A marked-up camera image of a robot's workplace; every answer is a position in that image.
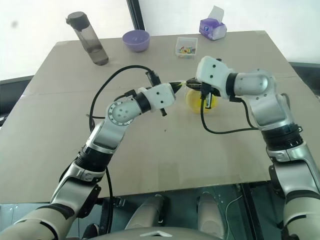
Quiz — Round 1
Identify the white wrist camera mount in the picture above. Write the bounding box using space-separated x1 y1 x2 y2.
138 83 177 113
195 55 233 95

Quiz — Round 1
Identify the beige right robot leg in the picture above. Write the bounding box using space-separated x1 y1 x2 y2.
196 191 226 234

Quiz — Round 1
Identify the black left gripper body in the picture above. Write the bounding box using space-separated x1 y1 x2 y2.
161 83 179 118

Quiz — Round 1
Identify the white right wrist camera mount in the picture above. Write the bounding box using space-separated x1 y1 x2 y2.
195 55 233 95

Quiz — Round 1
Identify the thin white cable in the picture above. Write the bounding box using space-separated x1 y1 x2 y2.
223 195 245 226

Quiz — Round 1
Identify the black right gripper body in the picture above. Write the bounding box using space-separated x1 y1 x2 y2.
199 82 223 110

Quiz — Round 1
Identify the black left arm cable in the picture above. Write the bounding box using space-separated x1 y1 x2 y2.
88 65 162 201

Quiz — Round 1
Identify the smoky grey water bottle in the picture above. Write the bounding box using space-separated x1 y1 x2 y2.
65 11 110 67

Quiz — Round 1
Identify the dark vertical window post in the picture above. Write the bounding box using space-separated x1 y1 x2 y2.
128 0 146 31

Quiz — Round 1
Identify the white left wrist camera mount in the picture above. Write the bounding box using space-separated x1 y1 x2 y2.
138 83 177 113

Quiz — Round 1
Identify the clear zip bag yellow seal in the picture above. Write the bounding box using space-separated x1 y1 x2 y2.
177 79 221 115

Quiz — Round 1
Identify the beige left robot leg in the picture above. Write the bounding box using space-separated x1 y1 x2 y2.
124 194 166 231

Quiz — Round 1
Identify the clear box of coloured clips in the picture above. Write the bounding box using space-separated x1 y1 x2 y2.
174 36 199 59

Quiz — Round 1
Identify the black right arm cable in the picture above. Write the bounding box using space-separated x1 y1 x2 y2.
199 84 292 135

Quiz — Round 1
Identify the beige robot leg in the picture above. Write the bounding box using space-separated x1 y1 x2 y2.
124 194 166 231
196 191 226 234

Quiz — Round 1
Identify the yellow round object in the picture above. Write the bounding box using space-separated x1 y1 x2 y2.
186 90 219 115

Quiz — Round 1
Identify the purple tissue pack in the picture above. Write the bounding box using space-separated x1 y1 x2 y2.
199 5 229 41

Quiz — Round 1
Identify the purple plastic bowl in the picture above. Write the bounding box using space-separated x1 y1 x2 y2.
121 29 151 54

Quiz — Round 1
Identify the grey robot torso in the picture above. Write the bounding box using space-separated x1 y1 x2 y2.
93 219 227 240

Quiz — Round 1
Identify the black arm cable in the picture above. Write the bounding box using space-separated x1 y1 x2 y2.
199 84 292 135
88 65 162 201

